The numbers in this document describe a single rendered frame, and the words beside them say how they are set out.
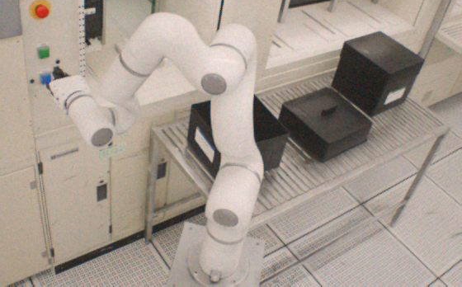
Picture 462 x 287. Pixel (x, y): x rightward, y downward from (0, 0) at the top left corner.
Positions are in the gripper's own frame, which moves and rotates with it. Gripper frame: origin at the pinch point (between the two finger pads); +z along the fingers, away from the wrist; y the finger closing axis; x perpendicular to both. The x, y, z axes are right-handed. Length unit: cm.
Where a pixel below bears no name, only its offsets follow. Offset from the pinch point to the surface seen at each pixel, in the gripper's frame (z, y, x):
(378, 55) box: -14, 141, -19
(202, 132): -13, 48, -31
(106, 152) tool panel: 12, 21, -52
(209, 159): -20, 48, -39
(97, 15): 54, 37, -15
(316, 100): -14, 106, -34
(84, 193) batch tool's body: 13, 11, -71
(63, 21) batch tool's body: 13.0, 7.2, 9.3
